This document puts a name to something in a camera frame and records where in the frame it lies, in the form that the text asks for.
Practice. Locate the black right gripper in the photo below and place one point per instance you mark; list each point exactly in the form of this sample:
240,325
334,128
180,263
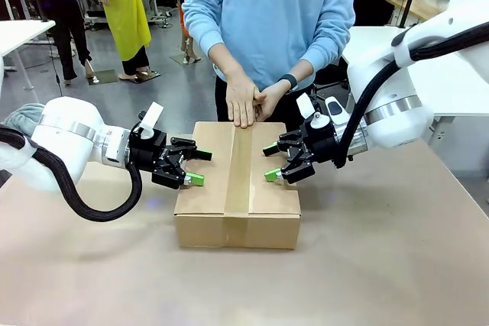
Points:
322,142

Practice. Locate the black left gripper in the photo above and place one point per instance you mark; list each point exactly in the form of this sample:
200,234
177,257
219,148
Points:
147,150

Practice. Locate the brown cardboard box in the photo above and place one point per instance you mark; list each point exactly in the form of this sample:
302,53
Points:
206,196

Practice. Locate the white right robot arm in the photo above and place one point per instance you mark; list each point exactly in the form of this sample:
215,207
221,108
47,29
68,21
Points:
401,123

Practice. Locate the person's right forearm blue sleeve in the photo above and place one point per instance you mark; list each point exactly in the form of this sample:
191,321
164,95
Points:
208,43

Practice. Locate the person's left forearm blue sleeve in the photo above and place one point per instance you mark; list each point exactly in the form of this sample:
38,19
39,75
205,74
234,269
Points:
324,47

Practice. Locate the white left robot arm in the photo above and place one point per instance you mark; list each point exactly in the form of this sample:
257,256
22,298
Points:
68,131

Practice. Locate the person's left hand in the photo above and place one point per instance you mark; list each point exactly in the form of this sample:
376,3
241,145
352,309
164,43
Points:
269,101

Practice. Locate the person's right hand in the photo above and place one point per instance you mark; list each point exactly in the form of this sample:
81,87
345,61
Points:
240,101

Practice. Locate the brown packing tape strip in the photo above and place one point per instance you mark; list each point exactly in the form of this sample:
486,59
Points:
238,173

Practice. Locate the black wrist watch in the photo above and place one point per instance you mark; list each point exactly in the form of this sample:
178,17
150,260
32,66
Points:
289,81

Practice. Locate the orange mannequin legs on plate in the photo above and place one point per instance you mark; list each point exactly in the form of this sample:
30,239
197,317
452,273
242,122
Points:
187,39

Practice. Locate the person in light blue sweater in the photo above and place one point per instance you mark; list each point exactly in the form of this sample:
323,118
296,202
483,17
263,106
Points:
267,17

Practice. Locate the figure in yellow apron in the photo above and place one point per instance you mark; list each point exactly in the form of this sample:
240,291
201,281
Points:
124,9

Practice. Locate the grey cloth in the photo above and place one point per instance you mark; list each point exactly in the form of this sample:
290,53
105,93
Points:
21,114

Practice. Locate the wooden table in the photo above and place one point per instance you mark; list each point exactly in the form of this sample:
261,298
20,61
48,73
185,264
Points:
420,7

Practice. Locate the figure in dark clothes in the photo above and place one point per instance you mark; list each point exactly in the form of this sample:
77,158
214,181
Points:
65,5

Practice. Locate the white table with metal legs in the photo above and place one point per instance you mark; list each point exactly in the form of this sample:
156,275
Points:
19,34

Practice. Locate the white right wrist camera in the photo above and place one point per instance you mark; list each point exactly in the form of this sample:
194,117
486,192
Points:
305,106

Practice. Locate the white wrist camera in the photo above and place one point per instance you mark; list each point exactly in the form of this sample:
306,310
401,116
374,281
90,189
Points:
153,116
305,106

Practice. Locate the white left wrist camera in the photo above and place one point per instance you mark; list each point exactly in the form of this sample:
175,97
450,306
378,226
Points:
153,116

